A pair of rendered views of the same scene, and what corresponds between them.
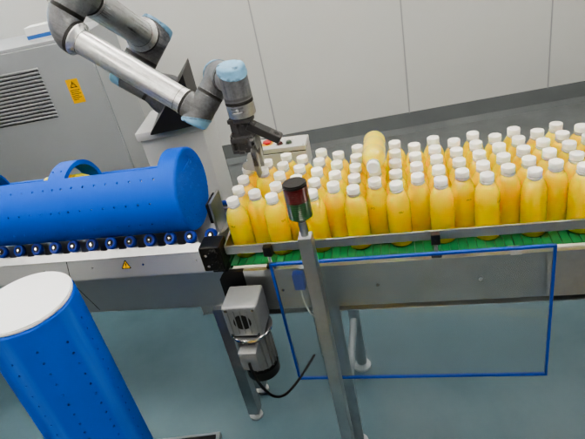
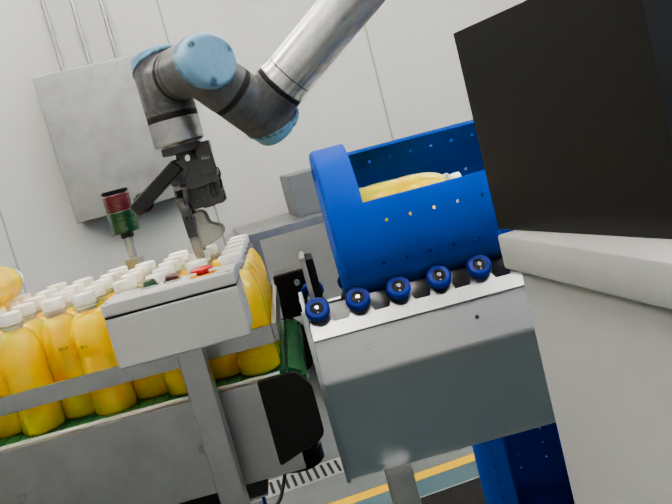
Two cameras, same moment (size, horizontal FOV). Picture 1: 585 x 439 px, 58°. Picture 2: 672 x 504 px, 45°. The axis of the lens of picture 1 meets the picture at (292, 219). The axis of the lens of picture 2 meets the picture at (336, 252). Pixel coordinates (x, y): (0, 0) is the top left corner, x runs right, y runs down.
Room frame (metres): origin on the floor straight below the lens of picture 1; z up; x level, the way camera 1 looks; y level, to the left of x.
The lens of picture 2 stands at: (3.10, -0.13, 1.25)
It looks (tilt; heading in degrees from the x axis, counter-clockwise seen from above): 8 degrees down; 163
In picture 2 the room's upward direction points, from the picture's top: 15 degrees counter-clockwise
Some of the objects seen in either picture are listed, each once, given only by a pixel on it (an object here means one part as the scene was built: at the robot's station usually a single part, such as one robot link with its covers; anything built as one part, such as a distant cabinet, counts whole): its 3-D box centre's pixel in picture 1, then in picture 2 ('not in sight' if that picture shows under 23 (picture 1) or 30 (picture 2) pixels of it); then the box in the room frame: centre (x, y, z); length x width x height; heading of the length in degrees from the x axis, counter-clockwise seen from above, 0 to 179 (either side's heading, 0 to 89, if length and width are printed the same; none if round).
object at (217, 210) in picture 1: (216, 212); (313, 285); (1.64, 0.25, 0.99); 0.10 x 0.02 x 0.12; 165
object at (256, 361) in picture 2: not in sight; (247, 317); (1.76, 0.09, 0.99); 0.07 x 0.07 x 0.19
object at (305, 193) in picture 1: (295, 192); (117, 202); (1.19, -0.02, 1.23); 0.06 x 0.06 x 0.04
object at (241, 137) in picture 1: (245, 133); (194, 177); (1.65, 0.09, 1.24); 0.09 x 0.08 x 0.12; 75
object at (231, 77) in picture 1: (234, 83); (164, 84); (1.65, 0.08, 1.41); 0.10 x 0.09 x 0.12; 21
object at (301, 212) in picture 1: (299, 207); (123, 221); (1.19, -0.02, 1.18); 0.06 x 0.06 x 0.05
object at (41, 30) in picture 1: (49, 29); not in sight; (3.47, 1.18, 1.48); 0.24 x 0.12 x 0.08; 91
